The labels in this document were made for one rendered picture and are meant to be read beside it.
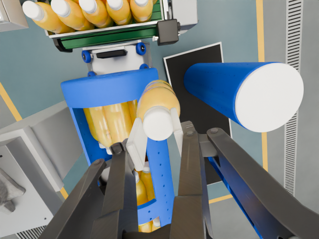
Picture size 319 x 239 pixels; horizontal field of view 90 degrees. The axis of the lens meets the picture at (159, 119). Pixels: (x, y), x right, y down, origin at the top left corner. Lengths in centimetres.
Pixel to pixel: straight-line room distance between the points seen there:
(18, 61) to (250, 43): 215
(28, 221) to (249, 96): 104
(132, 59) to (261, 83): 50
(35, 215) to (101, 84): 69
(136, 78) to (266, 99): 53
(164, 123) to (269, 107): 62
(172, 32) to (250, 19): 136
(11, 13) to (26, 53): 125
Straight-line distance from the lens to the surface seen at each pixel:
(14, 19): 68
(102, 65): 71
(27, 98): 200
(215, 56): 159
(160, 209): 62
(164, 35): 62
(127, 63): 69
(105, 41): 74
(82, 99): 43
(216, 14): 179
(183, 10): 80
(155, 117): 19
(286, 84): 79
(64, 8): 57
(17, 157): 80
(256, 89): 72
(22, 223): 99
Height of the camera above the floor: 161
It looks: 70 degrees down
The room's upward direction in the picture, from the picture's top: 165 degrees clockwise
